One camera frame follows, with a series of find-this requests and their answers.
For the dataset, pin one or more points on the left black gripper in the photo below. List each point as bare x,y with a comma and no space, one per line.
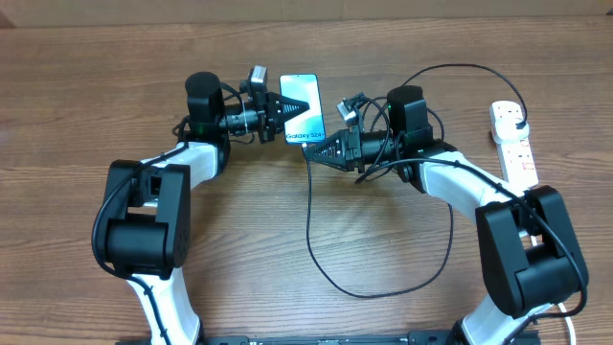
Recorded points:
271,120

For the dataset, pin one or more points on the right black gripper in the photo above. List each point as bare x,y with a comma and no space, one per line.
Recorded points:
351,156

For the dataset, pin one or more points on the blue Samsung Galaxy smartphone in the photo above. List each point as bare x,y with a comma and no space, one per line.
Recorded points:
309,127

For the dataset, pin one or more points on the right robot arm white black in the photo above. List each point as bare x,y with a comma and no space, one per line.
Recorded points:
529,252

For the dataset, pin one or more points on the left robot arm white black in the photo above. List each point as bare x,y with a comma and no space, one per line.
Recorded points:
142,231

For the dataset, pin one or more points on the white charger plug adapter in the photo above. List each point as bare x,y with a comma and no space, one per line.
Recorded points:
508,131

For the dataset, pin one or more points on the white power strip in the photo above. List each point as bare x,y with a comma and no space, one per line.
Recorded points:
516,159

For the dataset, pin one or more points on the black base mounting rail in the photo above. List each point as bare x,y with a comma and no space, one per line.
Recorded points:
330,340

